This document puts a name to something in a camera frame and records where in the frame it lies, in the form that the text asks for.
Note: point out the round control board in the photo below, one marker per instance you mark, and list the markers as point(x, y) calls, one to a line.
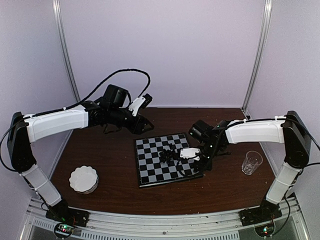
point(265, 230)
point(62, 230)

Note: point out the white scalloped bowl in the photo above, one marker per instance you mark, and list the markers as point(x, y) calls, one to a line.
point(84, 180)

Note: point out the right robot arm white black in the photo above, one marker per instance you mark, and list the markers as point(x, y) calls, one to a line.
point(284, 138)

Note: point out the right aluminium corner post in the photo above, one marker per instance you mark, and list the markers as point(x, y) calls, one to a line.
point(264, 31)

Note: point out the left round control board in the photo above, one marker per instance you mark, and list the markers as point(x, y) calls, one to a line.
point(62, 230)

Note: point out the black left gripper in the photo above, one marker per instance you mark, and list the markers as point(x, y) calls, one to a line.
point(140, 121)

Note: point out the pile of black chess pieces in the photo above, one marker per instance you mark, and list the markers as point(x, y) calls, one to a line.
point(168, 155)

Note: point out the aluminium front rail frame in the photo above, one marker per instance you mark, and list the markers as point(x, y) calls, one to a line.
point(221, 225)

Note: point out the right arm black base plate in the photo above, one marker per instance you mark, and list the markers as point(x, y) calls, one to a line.
point(257, 215)

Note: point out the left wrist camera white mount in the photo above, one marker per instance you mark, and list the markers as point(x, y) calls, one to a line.
point(140, 103)

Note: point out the left aluminium corner post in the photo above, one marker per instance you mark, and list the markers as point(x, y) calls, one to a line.
point(64, 48)

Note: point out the clear drinking glass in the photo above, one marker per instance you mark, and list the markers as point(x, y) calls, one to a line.
point(252, 161)

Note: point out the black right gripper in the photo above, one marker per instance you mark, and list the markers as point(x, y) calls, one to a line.
point(207, 166)

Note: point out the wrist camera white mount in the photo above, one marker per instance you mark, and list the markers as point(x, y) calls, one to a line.
point(190, 153)
point(140, 103)

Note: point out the black and grey chessboard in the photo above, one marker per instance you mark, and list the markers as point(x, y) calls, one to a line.
point(158, 160)

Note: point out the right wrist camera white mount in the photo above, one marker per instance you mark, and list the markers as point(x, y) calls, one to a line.
point(190, 153)

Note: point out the right round control board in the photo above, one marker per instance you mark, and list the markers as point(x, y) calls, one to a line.
point(265, 230)

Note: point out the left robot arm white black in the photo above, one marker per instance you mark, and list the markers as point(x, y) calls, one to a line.
point(26, 129)

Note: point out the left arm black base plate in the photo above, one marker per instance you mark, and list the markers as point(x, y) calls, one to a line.
point(72, 217)

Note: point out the aluminium corner post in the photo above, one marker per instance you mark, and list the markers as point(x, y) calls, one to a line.
point(264, 31)
point(64, 48)

